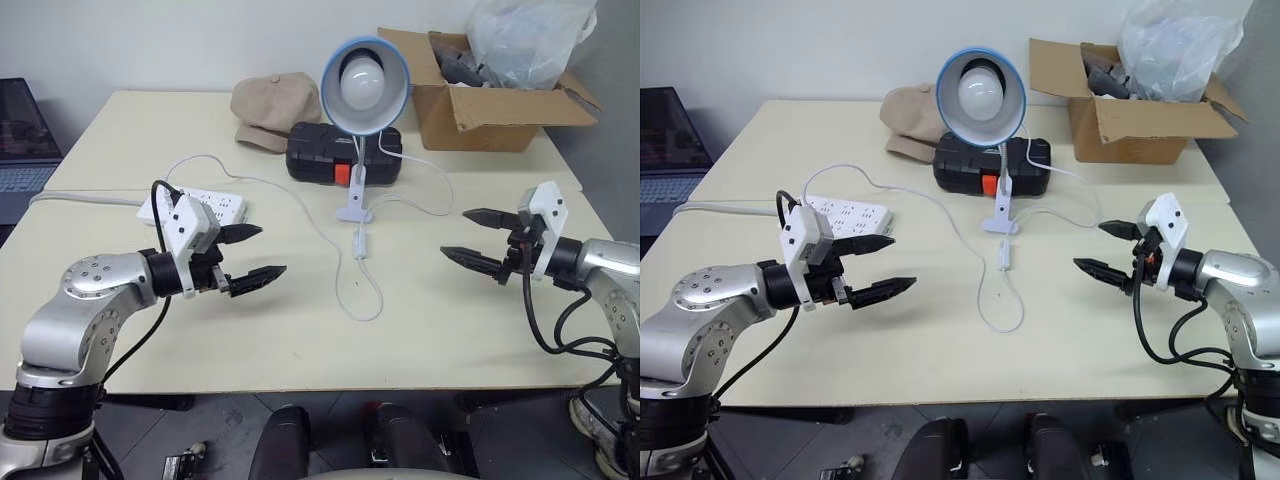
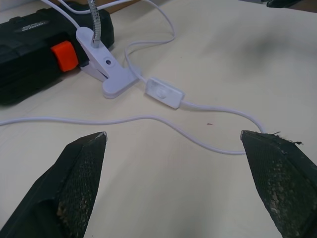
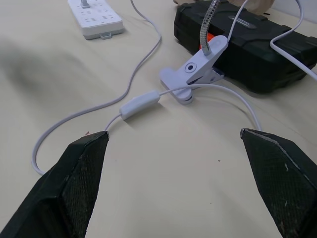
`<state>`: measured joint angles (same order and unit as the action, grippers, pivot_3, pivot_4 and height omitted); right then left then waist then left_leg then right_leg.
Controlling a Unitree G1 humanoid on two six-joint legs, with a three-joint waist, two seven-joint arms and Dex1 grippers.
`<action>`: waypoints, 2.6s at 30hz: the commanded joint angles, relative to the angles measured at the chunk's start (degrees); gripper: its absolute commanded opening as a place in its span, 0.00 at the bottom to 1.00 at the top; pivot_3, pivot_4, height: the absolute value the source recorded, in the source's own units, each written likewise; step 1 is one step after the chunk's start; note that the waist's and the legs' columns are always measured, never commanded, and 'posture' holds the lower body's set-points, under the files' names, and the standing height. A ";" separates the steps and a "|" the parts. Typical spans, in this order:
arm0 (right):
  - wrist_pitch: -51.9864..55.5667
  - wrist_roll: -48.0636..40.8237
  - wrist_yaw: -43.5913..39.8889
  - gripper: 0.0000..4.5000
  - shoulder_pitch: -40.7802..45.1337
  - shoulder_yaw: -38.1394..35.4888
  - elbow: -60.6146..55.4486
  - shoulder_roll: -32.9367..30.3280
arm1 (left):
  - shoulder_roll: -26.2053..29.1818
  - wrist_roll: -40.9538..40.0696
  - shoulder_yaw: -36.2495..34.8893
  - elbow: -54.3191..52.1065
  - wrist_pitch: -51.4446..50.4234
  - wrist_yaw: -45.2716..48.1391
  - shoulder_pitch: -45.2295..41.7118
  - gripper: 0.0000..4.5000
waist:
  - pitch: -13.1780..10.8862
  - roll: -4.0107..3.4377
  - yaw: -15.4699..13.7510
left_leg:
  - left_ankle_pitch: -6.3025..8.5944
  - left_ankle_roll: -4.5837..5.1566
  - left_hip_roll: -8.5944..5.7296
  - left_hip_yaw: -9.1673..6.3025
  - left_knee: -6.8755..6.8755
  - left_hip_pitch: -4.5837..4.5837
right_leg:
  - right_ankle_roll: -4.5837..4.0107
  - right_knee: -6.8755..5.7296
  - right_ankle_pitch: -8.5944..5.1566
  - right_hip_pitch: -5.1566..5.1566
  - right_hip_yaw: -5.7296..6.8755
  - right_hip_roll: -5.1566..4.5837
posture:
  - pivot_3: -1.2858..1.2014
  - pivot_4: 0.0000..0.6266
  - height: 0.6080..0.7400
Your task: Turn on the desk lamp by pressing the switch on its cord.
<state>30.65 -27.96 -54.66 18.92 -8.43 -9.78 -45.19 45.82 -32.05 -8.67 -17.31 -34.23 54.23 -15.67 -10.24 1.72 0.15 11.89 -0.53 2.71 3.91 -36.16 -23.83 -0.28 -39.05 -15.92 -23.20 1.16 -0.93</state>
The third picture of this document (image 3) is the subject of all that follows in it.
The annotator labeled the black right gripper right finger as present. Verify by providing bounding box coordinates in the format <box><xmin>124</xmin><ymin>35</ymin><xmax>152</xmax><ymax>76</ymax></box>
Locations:
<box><xmin>239</xmin><ymin>128</ymin><xmax>317</xmax><ymax>238</ymax></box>

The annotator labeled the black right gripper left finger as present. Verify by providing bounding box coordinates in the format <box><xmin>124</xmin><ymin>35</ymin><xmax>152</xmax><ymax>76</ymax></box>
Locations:
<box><xmin>0</xmin><ymin>130</ymin><xmax>110</xmax><ymax>238</ymax></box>

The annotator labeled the white clip-on gooseneck lamp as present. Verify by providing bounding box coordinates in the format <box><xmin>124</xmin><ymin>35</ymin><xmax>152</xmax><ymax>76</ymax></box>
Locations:
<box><xmin>158</xmin><ymin>0</ymin><xmax>229</xmax><ymax>106</ymax></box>

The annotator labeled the black plastic tool case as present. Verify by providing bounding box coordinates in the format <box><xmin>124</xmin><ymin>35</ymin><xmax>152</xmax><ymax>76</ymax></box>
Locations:
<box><xmin>173</xmin><ymin>0</ymin><xmax>317</xmax><ymax>94</ymax></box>

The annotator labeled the white power strip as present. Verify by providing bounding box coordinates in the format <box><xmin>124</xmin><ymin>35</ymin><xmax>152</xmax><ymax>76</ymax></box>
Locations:
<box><xmin>67</xmin><ymin>0</ymin><xmax>125</xmax><ymax>41</ymax></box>

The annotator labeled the thick white cable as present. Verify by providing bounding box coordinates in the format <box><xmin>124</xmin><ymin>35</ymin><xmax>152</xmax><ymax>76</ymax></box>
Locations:
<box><xmin>269</xmin><ymin>0</ymin><xmax>317</xmax><ymax>81</ymax></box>
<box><xmin>30</xmin><ymin>0</ymin><xmax>162</xmax><ymax>176</ymax></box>

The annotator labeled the white inline cord switch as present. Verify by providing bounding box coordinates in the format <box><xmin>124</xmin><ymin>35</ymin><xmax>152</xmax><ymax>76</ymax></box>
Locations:
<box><xmin>119</xmin><ymin>91</ymin><xmax>161</xmax><ymax>121</ymax></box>

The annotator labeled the white cable with inline connector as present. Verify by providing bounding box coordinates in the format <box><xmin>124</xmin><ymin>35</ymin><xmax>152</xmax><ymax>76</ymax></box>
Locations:
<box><xmin>106</xmin><ymin>83</ymin><xmax>263</xmax><ymax>132</ymax></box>

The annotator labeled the thin white cable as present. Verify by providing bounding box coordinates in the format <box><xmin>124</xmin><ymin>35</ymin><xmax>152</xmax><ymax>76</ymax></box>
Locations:
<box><xmin>226</xmin><ymin>0</ymin><xmax>250</xmax><ymax>42</ymax></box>

